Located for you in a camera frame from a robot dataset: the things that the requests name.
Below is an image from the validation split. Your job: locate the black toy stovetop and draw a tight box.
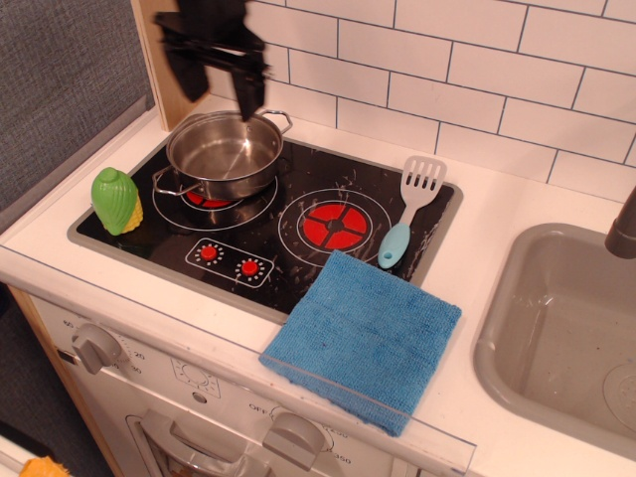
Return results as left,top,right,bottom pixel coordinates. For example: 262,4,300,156
67,113,464,327

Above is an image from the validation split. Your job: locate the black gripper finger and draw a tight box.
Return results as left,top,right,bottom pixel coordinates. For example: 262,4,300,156
231,70,265,122
166,49,209,102

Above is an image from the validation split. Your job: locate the yellow object bottom left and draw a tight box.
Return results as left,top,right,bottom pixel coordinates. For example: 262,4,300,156
19,457,71,477

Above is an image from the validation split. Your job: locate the grey timer knob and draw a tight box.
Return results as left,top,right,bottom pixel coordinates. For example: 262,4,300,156
72,323,122,375

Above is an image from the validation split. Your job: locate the white spatula blue handle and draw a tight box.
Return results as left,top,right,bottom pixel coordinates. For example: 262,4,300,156
378,156,447,269

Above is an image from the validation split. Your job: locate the blue folded cloth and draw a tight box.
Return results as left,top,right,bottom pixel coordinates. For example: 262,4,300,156
259,251,461,436

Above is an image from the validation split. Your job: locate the grey oven door handle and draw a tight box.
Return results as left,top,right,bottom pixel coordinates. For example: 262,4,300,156
137,410,273,476

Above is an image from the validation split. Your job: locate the grey faucet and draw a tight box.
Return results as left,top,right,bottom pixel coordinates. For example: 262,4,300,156
604,188,636,259

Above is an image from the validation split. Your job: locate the stainless steel pot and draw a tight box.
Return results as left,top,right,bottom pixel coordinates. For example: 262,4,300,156
152,109,293,201

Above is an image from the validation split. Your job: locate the green yellow toy corn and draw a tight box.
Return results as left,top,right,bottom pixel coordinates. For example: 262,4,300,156
90,167,143,236

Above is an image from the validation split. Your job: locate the grey toy sink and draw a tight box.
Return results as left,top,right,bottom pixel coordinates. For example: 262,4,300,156
474,224,635,459

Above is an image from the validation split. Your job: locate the wooden side post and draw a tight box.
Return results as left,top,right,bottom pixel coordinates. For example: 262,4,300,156
130,0,210,131

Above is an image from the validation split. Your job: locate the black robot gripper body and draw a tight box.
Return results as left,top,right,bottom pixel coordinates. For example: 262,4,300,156
154,1,267,73

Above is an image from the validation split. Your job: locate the grey oven knob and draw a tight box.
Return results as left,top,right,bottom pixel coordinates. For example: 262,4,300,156
262,412,326,471

